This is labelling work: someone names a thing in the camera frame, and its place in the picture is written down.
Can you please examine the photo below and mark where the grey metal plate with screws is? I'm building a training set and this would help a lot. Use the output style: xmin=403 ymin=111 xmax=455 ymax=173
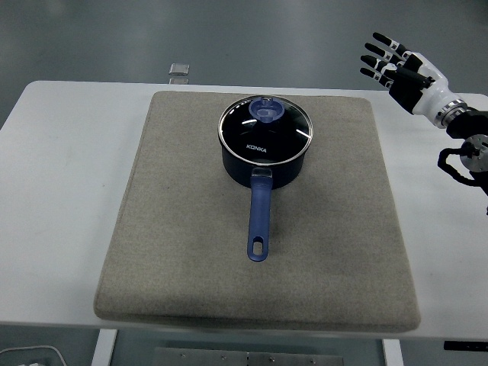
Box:
xmin=154 ymin=346 xmax=346 ymax=366

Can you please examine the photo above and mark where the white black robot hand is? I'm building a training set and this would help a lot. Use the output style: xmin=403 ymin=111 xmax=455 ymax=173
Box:
xmin=359 ymin=31 xmax=467 ymax=127

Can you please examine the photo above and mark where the glass pot lid blue knob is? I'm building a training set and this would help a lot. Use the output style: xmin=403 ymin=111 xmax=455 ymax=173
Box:
xmin=218 ymin=95 xmax=314 ymax=166

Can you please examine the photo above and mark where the dark blue saucepan long handle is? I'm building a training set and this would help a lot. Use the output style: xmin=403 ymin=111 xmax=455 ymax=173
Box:
xmin=220 ymin=144 xmax=306 ymax=263

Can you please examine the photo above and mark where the beige fabric mat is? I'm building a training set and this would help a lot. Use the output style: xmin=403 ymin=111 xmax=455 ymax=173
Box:
xmin=93 ymin=90 xmax=422 ymax=332

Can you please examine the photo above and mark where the black flat bar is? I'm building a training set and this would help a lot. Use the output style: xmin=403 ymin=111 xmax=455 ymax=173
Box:
xmin=443 ymin=340 xmax=488 ymax=352

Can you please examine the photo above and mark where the white table leg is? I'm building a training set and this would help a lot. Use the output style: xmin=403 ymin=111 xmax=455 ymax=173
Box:
xmin=381 ymin=338 xmax=405 ymax=366
xmin=91 ymin=328 xmax=118 ymax=366

